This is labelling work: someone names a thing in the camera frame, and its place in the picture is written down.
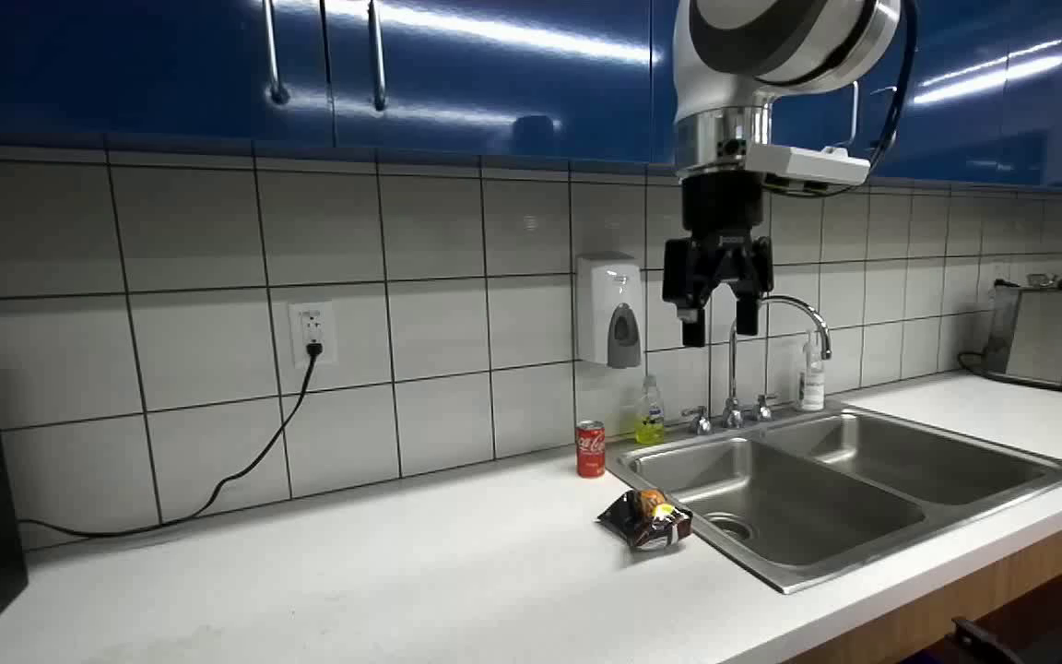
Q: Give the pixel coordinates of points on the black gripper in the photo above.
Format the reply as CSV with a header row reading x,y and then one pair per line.
x,y
717,249

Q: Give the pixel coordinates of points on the black chips packet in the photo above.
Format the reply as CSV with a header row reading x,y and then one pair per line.
x,y
646,522

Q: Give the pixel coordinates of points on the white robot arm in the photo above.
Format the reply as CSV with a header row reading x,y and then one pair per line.
x,y
732,62

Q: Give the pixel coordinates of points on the stainless steel double sink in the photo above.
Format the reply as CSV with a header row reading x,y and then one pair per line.
x,y
815,497

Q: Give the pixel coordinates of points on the chrome gooseneck faucet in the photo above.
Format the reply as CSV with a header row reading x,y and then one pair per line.
x,y
763,375

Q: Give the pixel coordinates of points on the clear hand soap bottle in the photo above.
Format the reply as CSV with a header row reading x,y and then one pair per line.
x,y
812,378

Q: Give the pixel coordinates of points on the green dish soap bottle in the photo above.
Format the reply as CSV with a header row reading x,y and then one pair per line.
x,y
651,416

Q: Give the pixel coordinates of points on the red soda can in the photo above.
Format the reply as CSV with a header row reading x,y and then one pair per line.
x,y
587,449

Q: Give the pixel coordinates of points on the blue upper cabinets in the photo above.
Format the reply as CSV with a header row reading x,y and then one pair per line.
x,y
502,79

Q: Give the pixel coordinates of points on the white wall soap dispenser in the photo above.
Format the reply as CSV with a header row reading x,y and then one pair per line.
x,y
610,311

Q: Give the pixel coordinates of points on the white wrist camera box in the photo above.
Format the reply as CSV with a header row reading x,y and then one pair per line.
x,y
807,165

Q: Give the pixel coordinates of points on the white wall outlet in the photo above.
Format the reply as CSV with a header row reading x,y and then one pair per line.
x,y
313,328

